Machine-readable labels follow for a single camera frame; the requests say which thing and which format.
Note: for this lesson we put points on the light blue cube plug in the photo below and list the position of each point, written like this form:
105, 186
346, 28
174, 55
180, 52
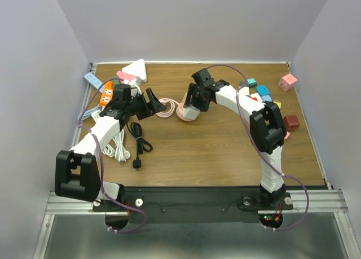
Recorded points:
266, 98

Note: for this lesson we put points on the white grey cube plug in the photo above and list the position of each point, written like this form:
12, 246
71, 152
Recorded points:
190, 113

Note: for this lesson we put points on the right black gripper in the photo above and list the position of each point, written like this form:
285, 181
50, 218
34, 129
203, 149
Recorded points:
192, 90

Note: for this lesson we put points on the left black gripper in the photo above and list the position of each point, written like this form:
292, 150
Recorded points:
153, 106

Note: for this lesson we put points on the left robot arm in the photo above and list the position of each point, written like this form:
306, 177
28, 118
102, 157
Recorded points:
76, 170

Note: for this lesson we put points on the white triangular power strip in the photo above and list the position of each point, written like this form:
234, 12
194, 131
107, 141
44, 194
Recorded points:
137, 68

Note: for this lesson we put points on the beige cube plug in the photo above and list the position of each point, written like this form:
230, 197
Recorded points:
185, 100

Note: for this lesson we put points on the pink triangular power strip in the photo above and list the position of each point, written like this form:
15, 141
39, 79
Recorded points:
124, 77

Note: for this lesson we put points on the pink cube socket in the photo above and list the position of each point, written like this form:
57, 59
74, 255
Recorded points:
287, 82

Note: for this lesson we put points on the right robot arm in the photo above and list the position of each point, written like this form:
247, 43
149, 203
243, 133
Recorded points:
263, 123

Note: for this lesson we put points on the pink round socket with cable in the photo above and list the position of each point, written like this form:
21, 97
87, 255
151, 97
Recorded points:
175, 107

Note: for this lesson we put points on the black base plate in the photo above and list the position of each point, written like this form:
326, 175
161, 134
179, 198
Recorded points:
200, 204

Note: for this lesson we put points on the yellow cube plug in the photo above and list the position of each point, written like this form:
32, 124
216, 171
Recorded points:
278, 103

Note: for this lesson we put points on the light blue power strip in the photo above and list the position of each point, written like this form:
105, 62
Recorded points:
94, 81

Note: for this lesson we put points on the orange power strip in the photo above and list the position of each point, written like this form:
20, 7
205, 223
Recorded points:
107, 94

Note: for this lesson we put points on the teal cube plug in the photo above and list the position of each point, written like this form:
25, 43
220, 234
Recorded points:
251, 82

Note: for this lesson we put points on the small white cube plug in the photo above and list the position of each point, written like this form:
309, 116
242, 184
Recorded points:
255, 94

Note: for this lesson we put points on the dark red cube plug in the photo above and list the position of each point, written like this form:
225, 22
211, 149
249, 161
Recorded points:
291, 122

